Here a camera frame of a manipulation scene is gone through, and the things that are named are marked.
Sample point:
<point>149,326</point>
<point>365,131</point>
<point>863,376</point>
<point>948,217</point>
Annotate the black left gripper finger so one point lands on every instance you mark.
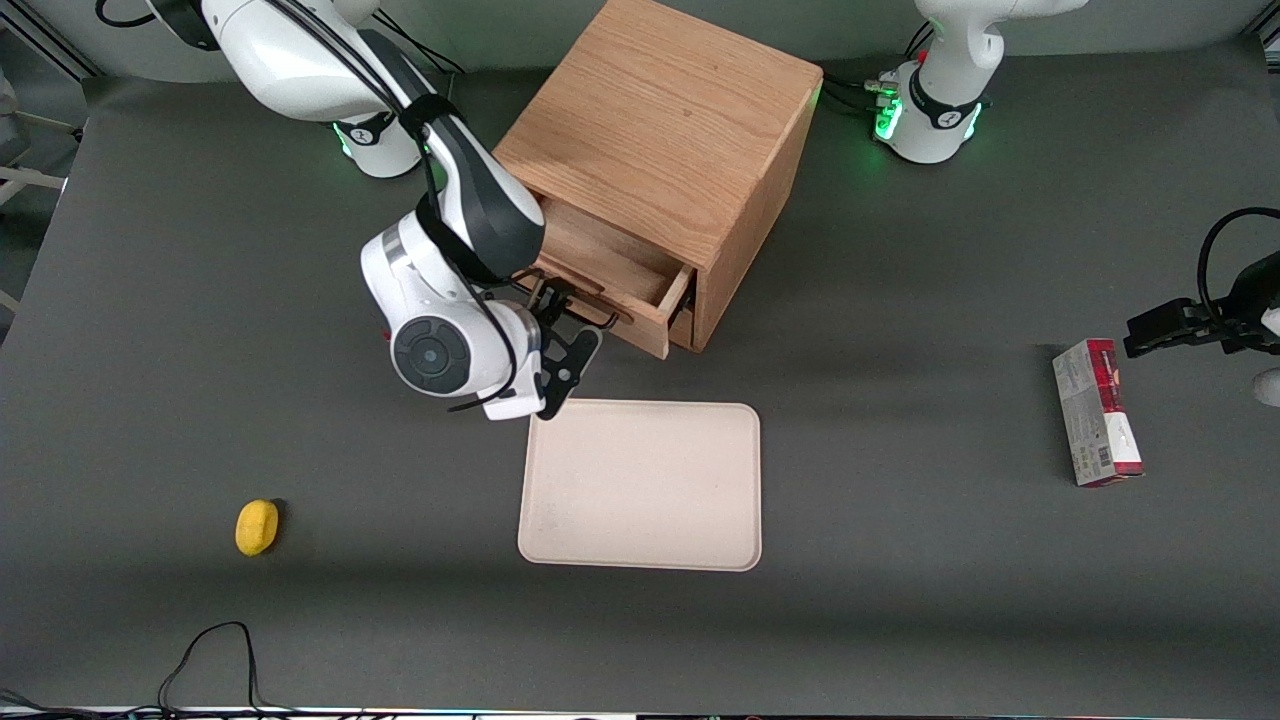
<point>1175,342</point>
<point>1165,317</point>

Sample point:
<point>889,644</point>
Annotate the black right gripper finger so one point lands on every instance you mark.
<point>525,298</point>
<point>552,290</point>

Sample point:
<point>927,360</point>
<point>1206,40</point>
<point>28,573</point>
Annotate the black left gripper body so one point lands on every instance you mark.
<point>1249,307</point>

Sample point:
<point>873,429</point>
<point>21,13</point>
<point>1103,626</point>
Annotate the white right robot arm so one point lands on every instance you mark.
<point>440,230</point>

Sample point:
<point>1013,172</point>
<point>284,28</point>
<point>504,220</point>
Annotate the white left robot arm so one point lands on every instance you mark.
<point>950,80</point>

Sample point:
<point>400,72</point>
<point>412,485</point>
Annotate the wooden drawer cabinet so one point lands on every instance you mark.
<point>680,120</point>

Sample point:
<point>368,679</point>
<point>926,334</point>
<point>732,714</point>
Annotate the red and white carton box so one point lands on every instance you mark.
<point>1097,412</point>

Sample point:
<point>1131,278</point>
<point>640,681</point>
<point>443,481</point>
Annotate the beige plastic tray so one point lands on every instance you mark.
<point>650,490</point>

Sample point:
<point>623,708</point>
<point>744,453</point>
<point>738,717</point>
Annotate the yellow lemon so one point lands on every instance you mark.
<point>256,527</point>

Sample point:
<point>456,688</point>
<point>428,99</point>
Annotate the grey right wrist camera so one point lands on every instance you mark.
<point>515,385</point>

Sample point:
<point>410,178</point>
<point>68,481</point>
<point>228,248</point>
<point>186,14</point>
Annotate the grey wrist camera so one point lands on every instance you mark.
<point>1270,387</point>
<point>515,385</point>

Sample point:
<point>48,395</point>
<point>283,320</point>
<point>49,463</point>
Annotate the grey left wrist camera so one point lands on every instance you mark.
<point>1270,387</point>

